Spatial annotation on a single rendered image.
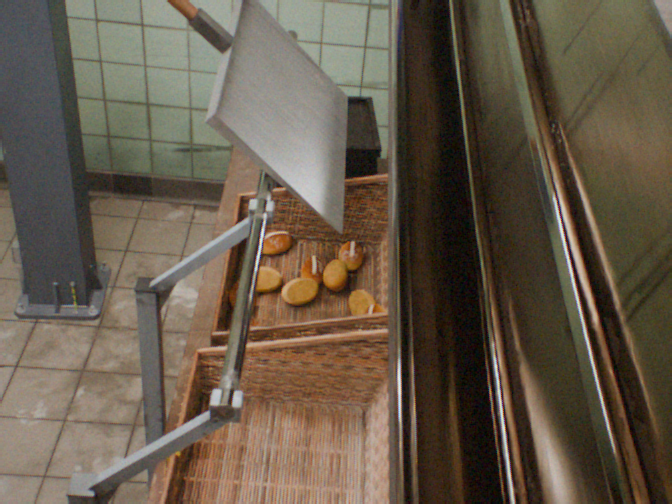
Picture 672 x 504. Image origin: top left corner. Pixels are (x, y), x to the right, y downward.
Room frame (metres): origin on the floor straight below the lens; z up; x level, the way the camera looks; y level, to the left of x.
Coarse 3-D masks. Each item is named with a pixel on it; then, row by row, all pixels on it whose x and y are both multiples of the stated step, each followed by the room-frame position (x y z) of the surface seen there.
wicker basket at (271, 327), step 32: (256, 192) 2.05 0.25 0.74; (288, 192) 2.05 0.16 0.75; (288, 224) 2.05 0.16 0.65; (352, 224) 2.06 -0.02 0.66; (384, 224) 2.06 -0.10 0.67; (224, 256) 1.79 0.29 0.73; (320, 256) 2.00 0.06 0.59; (384, 256) 1.97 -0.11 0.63; (224, 288) 1.68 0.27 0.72; (320, 288) 1.86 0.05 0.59; (352, 288) 1.88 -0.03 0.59; (384, 288) 1.84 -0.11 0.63; (224, 320) 1.69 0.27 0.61; (288, 320) 1.73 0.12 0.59; (320, 320) 1.52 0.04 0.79; (352, 320) 1.52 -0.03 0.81; (384, 320) 1.52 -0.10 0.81; (256, 384) 1.51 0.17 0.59
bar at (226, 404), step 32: (256, 224) 1.34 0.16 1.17; (192, 256) 1.41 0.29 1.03; (256, 256) 1.25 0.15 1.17; (160, 288) 1.39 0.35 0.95; (256, 288) 1.18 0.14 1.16; (160, 320) 1.41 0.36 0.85; (160, 352) 1.40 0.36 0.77; (160, 384) 1.38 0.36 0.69; (224, 384) 0.95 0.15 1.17; (160, 416) 1.38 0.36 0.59; (224, 416) 0.91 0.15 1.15; (160, 448) 0.92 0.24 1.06; (96, 480) 0.92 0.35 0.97
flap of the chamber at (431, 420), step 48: (432, 0) 1.86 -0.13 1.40; (432, 48) 1.64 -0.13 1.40; (432, 96) 1.46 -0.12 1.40; (432, 144) 1.30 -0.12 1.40; (432, 192) 1.17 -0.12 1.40; (432, 240) 1.05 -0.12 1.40; (432, 288) 0.94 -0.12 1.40; (432, 336) 0.85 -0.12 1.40; (480, 336) 0.87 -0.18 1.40; (432, 384) 0.77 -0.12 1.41; (480, 384) 0.79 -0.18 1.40; (432, 432) 0.70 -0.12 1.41; (480, 432) 0.71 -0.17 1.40; (432, 480) 0.63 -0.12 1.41; (480, 480) 0.65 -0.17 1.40
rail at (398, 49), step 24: (408, 216) 1.06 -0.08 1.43; (408, 240) 1.01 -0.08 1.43; (408, 264) 0.96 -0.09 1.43; (408, 288) 0.91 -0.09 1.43; (408, 312) 0.86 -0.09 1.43; (408, 336) 0.82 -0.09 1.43; (408, 360) 0.78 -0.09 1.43; (408, 384) 0.74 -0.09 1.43; (408, 408) 0.71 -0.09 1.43; (408, 432) 0.67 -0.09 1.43; (408, 456) 0.64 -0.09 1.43; (408, 480) 0.61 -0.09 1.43
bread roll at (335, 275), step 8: (328, 264) 1.91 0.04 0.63; (336, 264) 1.90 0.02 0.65; (344, 264) 1.90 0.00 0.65; (328, 272) 1.87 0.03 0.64; (336, 272) 1.87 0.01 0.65; (344, 272) 1.87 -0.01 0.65; (328, 280) 1.84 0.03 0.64; (336, 280) 1.84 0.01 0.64; (344, 280) 1.85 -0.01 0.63; (328, 288) 1.84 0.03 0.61; (336, 288) 1.83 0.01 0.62
